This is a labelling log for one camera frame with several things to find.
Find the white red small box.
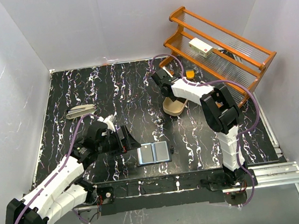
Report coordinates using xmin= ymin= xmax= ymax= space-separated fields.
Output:
xmin=189 ymin=38 xmax=213 ymax=57

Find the beige oval card tray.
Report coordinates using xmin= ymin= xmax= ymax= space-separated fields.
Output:
xmin=163 ymin=97 xmax=188 ymax=117

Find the black leather card holder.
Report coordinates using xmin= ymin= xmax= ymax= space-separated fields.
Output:
xmin=137 ymin=141 xmax=175 ymax=167

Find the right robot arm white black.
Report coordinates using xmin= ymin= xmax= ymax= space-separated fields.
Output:
xmin=151 ymin=68 xmax=245 ymax=187

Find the beige grey stapler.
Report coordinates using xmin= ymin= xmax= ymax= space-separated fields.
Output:
xmin=65 ymin=104 xmax=96 ymax=120

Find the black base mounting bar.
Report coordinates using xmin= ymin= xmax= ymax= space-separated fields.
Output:
xmin=71 ymin=163 xmax=260 ymax=220

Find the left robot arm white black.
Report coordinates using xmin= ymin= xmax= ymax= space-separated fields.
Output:
xmin=5 ymin=118 xmax=141 ymax=224

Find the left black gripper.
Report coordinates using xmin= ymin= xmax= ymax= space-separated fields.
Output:
xmin=94 ymin=124 xmax=141 ymax=159

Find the black VIP card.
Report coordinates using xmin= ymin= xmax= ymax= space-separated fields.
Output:
xmin=141 ymin=144 xmax=154 ymax=164

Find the orange wooden shelf rack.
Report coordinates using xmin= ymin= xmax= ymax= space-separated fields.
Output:
xmin=152 ymin=0 xmax=283 ymax=119

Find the orange small container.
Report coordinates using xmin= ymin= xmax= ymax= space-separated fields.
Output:
xmin=185 ymin=70 xmax=195 ymax=80

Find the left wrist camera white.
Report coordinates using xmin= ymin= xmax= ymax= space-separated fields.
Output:
xmin=97 ymin=115 xmax=116 ymax=132

